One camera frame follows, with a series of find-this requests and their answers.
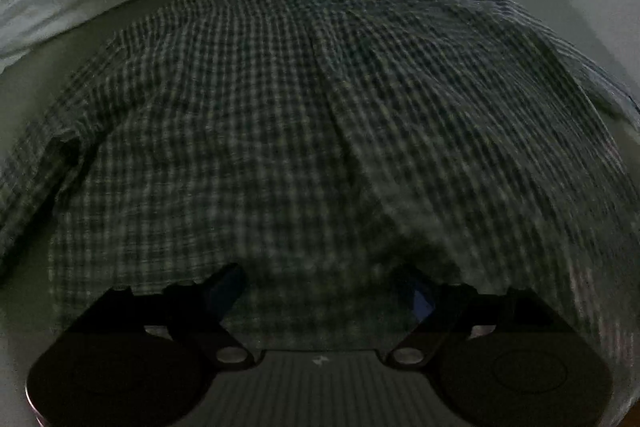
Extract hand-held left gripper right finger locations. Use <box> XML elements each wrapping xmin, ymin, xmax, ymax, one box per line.
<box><xmin>385</xmin><ymin>267</ymin><xmax>556</xmax><ymax>368</ymax></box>

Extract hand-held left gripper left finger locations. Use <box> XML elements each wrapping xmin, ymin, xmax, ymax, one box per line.
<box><xmin>100</xmin><ymin>263</ymin><xmax>256</xmax><ymax>368</ymax></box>

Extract checked shirt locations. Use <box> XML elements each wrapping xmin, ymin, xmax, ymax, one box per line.
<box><xmin>0</xmin><ymin>0</ymin><xmax>640</xmax><ymax>358</ymax></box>

